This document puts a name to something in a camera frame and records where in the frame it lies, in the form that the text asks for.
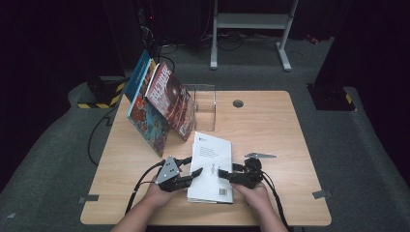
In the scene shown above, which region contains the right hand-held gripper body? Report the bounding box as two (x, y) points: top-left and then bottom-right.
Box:
(231, 152), (278, 190)

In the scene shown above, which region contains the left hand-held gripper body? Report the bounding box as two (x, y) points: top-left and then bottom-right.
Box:
(154, 156), (195, 193)

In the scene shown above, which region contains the white book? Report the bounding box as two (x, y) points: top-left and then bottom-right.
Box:
(187, 130), (234, 205)

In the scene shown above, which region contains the light blue picture book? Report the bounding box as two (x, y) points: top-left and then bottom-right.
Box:
(127, 59), (172, 159)

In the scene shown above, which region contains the clear acrylic book rack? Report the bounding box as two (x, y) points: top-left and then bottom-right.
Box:
(183, 83), (217, 132)

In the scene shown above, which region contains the purple red cover book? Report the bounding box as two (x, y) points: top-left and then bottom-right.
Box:
(144, 61), (196, 142)

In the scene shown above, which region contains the dark blue picture book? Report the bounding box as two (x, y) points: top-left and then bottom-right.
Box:
(124, 48), (153, 101)

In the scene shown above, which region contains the person's right hand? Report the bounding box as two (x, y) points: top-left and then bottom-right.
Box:
(231, 183), (271, 216)

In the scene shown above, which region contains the person's left hand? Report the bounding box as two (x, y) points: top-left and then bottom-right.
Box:
(142, 183), (183, 211)

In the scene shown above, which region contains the grey tape piece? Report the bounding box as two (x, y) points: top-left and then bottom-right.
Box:
(311, 189), (333, 200)
(77, 194), (101, 204)

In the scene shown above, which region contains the black yellow striped base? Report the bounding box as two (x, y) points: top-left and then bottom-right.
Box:
(76, 75), (127, 109)
(307, 83), (357, 112)

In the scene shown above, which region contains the white metal stand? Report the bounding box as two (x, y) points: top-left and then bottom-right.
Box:
(210, 0), (299, 73)

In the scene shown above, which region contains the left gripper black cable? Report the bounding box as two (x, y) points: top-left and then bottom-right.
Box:
(125, 159), (165, 216)

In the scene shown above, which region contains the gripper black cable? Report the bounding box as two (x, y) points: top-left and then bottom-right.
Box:
(262, 172), (291, 232)
(125, 159), (165, 216)

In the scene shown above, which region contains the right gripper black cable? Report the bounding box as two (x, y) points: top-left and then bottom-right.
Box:
(262, 172), (291, 232)

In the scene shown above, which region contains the black floor cable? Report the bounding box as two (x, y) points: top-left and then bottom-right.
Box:
(156, 44), (177, 78)
(87, 105), (121, 167)

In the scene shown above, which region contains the tangle of black floor cables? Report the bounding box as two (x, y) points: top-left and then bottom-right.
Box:
(199, 30), (281, 52)

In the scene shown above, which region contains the dark equipment rack with wires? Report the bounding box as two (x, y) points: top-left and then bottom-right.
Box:
(134, 0), (161, 73)

